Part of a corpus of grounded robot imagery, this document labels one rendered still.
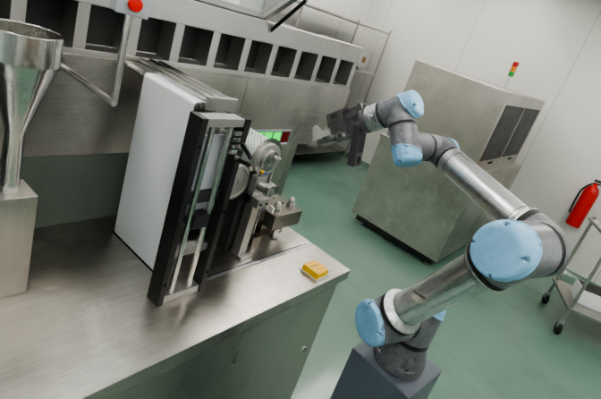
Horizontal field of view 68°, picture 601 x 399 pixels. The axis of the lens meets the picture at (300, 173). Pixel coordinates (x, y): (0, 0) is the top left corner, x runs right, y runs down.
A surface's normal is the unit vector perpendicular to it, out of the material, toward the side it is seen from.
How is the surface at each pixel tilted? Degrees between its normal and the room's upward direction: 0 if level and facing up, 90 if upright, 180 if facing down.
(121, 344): 0
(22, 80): 107
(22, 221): 90
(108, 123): 90
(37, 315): 0
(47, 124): 90
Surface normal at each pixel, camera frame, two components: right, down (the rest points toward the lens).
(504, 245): -0.76, -0.14
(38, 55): 0.76, 0.44
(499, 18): -0.61, 0.08
